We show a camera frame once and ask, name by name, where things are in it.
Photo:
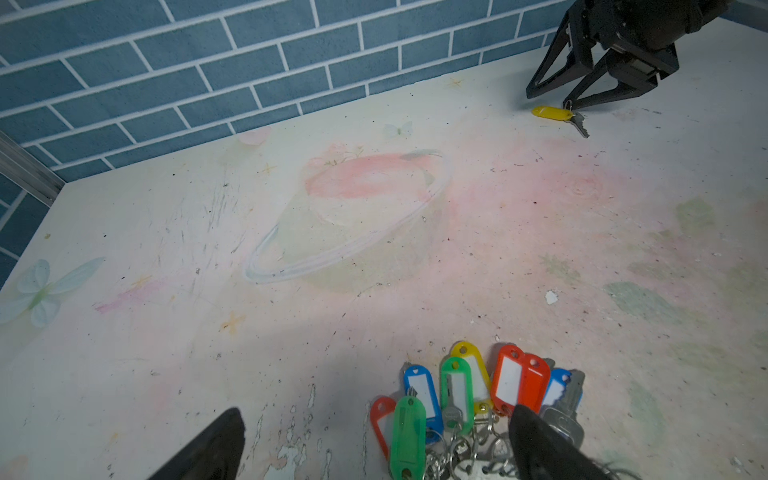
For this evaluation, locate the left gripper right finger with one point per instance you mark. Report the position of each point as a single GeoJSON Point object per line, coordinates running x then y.
{"type": "Point", "coordinates": [541, 453]}

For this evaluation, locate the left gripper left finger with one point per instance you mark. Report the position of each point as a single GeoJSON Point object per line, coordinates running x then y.
{"type": "Point", "coordinates": [215, 453]}

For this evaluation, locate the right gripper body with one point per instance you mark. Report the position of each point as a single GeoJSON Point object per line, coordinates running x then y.
{"type": "Point", "coordinates": [644, 31]}

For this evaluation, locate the yellow tagged key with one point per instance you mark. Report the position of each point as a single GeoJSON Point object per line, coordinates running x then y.
{"type": "Point", "coordinates": [562, 115]}

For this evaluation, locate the bunch of coloured key tags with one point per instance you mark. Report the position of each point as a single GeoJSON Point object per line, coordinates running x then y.
{"type": "Point", "coordinates": [452, 422]}

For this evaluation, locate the left corner aluminium post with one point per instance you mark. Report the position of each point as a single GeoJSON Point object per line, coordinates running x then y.
{"type": "Point", "coordinates": [28, 173]}

